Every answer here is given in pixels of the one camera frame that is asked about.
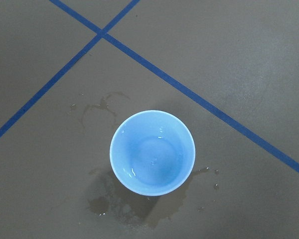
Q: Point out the blue paper cup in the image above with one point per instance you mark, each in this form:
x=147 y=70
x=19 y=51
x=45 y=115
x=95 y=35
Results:
x=152 y=153

